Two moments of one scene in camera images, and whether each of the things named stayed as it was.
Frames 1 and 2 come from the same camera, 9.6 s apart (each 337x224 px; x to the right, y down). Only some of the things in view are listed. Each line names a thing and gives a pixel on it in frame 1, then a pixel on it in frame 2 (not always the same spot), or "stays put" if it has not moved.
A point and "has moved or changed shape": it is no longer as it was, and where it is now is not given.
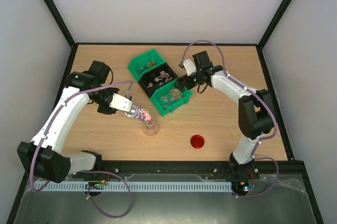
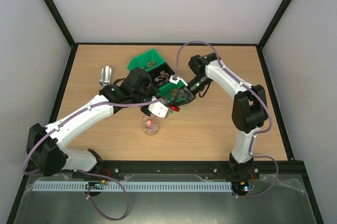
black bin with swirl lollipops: [156, 78] stays put
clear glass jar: [151, 127] stays put
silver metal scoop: [139, 113] has moved or changed shape
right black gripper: [181, 84] -> [186, 94]
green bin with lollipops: [140, 65] stays put
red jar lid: [197, 141] -> [175, 108]
